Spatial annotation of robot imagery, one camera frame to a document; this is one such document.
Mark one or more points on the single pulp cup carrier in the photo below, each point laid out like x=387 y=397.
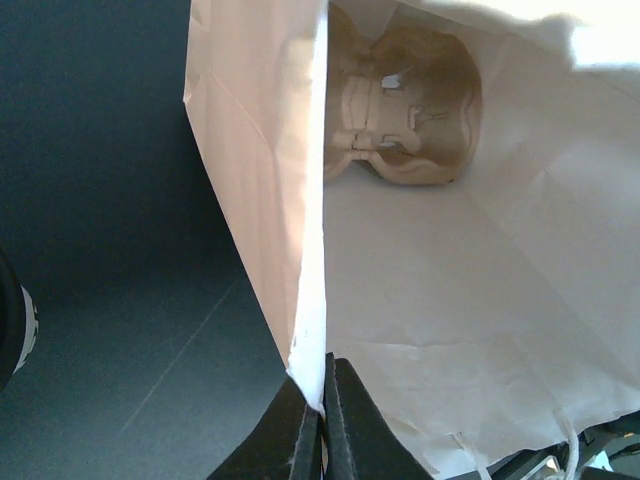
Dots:
x=408 y=103

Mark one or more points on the orange paper bag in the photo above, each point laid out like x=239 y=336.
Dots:
x=491 y=314

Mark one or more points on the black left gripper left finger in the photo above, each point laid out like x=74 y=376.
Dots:
x=284 y=445

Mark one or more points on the single white paper cup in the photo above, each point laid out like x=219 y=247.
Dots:
x=19 y=323

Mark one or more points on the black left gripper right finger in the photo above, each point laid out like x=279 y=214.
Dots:
x=360 y=444

